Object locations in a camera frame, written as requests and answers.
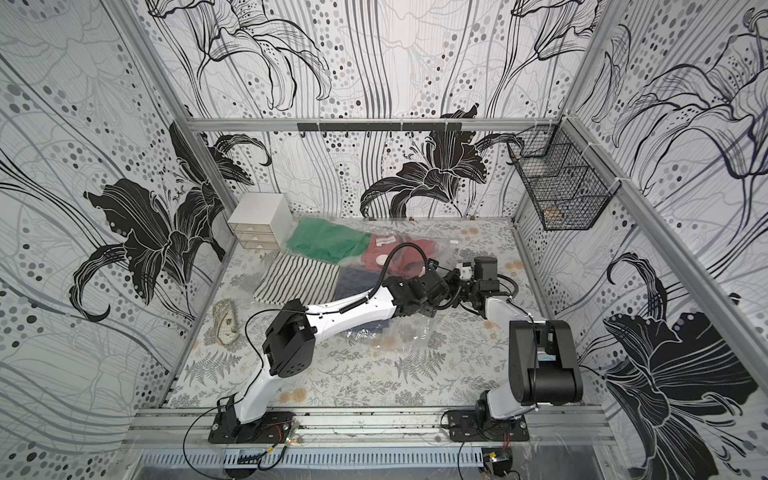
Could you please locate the aluminium mounting rail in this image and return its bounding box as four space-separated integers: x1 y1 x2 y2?
123 405 617 447

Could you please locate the white slotted cable duct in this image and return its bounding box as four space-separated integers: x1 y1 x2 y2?
139 445 483 470

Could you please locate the small electronics board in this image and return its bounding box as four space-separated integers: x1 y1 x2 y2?
483 450 513 478

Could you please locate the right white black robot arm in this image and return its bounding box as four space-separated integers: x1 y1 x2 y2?
444 256 584 422

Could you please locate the red garment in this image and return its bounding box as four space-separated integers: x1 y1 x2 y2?
361 234 438 280

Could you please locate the black wire wall basket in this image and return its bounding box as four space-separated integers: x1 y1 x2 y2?
506 119 613 231

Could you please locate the green garment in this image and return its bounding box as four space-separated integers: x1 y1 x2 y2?
286 217 371 264

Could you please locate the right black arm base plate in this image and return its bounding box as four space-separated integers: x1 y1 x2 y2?
440 409 530 443

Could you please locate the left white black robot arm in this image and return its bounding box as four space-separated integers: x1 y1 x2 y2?
227 242 454 424

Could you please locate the white mini drawer unit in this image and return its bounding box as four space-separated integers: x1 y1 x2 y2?
228 193 294 251

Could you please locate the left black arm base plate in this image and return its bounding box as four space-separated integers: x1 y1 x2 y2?
208 405 294 445

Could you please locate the dark blue garment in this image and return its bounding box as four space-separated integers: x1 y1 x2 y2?
332 266 390 339

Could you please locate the black white striped garment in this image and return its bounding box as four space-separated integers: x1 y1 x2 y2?
254 252 340 305

